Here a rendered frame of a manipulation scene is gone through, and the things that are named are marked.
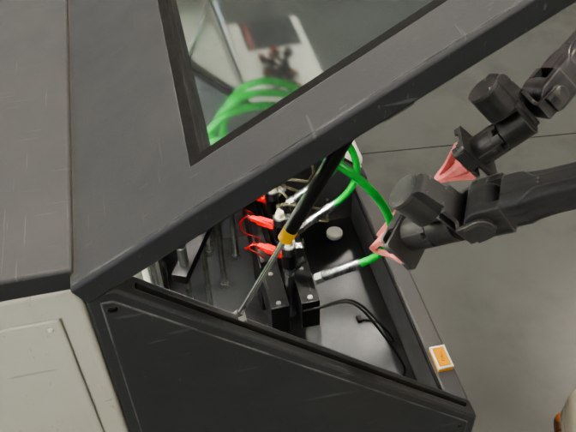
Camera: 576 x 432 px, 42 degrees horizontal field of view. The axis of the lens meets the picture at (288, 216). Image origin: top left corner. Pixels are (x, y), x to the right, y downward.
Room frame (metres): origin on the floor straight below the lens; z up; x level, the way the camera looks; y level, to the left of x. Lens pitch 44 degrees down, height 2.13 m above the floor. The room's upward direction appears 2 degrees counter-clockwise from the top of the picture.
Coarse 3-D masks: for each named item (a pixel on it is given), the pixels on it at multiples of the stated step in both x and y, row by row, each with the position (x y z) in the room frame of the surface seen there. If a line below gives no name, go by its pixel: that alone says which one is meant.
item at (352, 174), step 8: (344, 168) 0.87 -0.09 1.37; (352, 176) 0.87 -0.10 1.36; (360, 176) 0.87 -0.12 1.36; (360, 184) 0.86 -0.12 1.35; (368, 184) 0.86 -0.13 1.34; (368, 192) 0.86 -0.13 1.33; (376, 192) 0.86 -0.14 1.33; (376, 200) 0.86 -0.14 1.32; (384, 200) 0.86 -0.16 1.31; (384, 208) 0.86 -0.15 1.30; (384, 216) 0.86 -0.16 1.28; (392, 216) 0.86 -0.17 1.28; (368, 256) 0.87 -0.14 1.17; (376, 256) 0.86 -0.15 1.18; (360, 264) 0.86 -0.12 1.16; (368, 264) 0.86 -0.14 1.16
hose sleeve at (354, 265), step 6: (342, 264) 0.88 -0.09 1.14; (348, 264) 0.87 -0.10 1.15; (354, 264) 0.87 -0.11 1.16; (330, 270) 0.88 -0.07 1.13; (336, 270) 0.87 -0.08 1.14; (342, 270) 0.87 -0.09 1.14; (348, 270) 0.86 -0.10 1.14; (354, 270) 0.86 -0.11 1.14; (324, 276) 0.87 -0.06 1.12; (330, 276) 0.87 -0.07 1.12; (336, 276) 0.87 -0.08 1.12
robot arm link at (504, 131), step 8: (520, 104) 1.02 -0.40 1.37; (512, 112) 1.01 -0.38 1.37; (520, 112) 1.00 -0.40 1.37; (528, 112) 1.02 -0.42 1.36; (504, 120) 1.02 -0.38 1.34; (512, 120) 1.01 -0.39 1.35; (520, 120) 1.00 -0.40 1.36; (528, 120) 1.00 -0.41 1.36; (536, 120) 1.01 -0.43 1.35; (496, 128) 1.01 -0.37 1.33; (504, 128) 1.00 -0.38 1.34; (512, 128) 1.00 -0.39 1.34; (520, 128) 0.99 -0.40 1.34; (528, 128) 0.99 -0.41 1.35; (536, 128) 1.00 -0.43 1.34; (504, 136) 1.00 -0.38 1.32; (512, 136) 0.99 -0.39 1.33; (520, 136) 0.99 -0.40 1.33; (528, 136) 0.99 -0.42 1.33; (504, 144) 1.00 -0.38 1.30; (512, 144) 0.99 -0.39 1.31
